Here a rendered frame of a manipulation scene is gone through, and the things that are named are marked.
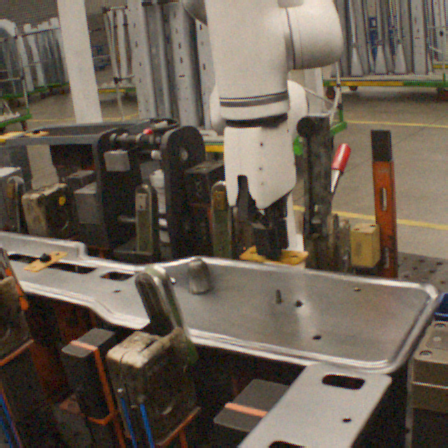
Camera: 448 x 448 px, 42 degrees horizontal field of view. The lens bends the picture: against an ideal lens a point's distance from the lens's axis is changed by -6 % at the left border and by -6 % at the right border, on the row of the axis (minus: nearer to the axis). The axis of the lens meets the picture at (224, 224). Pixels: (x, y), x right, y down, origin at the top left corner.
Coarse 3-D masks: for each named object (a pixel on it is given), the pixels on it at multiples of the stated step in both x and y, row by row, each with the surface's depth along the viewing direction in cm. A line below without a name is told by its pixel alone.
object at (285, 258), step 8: (280, 248) 79; (240, 256) 80; (248, 256) 80; (256, 256) 80; (264, 256) 79; (280, 256) 79; (288, 256) 78; (296, 256) 78; (304, 256) 78; (288, 264) 76; (296, 264) 76
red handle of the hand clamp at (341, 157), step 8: (336, 152) 96; (344, 152) 96; (336, 160) 95; (344, 160) 95; (336, 168) 94; (344, 168) 95; (336, 176) 94; (336, 184) 93; (320, 208) 91; (320, 216) 90; (320, 224) 90
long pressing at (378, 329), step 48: (0, 240) 123; (48, 240) 117; (48, 288) 96; (96, 288) 94; (240, 288) 87; (288, 288) 85; (336, 288) 83; (384, 288) 81; (432, 288) 78; (192, 336) 77; (240, 336) 74; (288, 336) 73; (336, 336) 71; (384, 336) 69
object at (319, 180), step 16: (304, 128) 85; (320, 128) 86; (304, 144) 88; (320, 144) 87; (304, 160) 89; (320, 160) 88; (304, 176) 89; (320, 176) 89; (304, 192) 90; (320, 192) 89
